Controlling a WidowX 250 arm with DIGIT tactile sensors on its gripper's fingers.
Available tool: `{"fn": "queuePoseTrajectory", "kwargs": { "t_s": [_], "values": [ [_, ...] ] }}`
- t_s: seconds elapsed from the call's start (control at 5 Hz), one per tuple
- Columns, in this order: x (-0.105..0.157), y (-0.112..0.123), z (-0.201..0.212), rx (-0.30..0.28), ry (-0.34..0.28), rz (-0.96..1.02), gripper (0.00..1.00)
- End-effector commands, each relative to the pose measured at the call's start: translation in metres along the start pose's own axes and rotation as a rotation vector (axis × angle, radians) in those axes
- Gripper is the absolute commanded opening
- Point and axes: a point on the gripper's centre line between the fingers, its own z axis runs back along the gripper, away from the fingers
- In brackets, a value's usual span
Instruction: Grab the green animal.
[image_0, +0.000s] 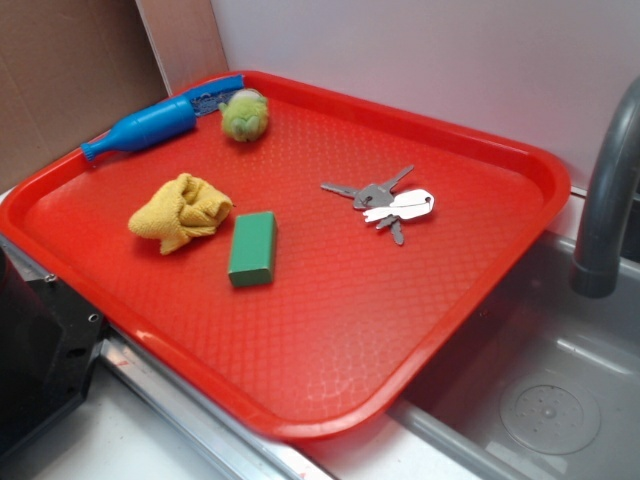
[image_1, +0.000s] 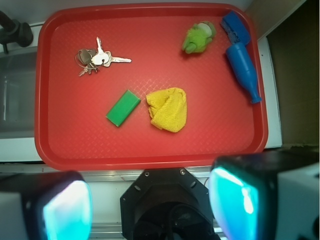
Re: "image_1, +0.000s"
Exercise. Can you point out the green plush animal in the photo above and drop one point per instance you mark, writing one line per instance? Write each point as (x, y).
(198, 37)

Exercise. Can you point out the blue sponge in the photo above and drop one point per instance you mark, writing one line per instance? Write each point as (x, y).
(235, 29)

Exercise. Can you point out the red plastic tray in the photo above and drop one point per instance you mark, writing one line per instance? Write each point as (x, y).
(71, 129)

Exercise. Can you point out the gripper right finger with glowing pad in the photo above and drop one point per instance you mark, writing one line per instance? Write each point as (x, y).
(273, 195)

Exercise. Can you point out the blue plastic bottle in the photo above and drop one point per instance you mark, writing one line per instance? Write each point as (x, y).
(244, 70)

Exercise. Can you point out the bunch of metal keys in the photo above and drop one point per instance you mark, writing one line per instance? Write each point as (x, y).
(91, 59)

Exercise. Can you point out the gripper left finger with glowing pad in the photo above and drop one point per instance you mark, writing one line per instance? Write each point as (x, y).
(45, 206)

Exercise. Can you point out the yellow knitted cloth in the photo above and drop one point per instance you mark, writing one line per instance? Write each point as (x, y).
(168, 109)

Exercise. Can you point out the green rectangular block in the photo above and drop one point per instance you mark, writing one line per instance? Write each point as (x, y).
(122, 109)

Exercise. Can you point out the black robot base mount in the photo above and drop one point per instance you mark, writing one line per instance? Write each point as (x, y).
(167, 204)

